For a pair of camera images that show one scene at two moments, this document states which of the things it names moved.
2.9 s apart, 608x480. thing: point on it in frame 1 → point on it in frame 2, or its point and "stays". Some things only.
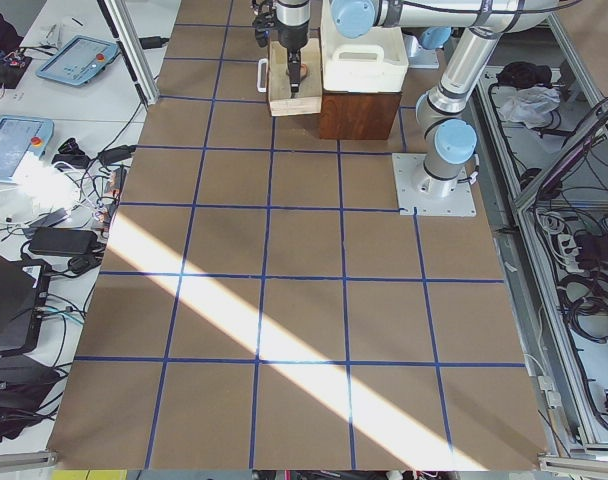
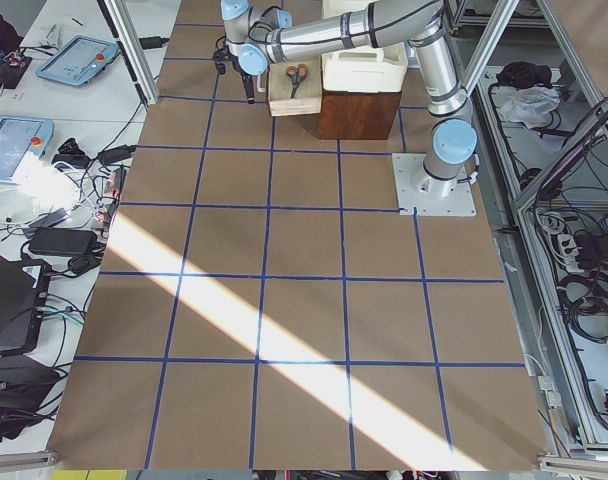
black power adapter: x=63 y=241 stays
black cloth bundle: x=521 y=74 stays
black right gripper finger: x=294 y=59 → x=248 y=85
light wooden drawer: x=308 y=99 stays
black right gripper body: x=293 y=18 → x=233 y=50
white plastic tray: x=375 y=63 stays
